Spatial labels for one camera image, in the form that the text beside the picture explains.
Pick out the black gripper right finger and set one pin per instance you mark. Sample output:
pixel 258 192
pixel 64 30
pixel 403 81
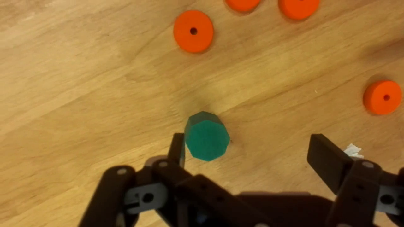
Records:
pixel 367 192

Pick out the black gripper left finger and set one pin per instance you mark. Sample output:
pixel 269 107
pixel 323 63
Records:
pixel 168 192

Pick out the green wooden block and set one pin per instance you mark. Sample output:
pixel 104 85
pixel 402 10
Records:
pixel 208 136

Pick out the orange wooden disc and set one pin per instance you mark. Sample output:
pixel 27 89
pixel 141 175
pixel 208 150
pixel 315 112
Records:
pixel 299 10
pixel 243 5
pixel 185 39
pixel 374 102

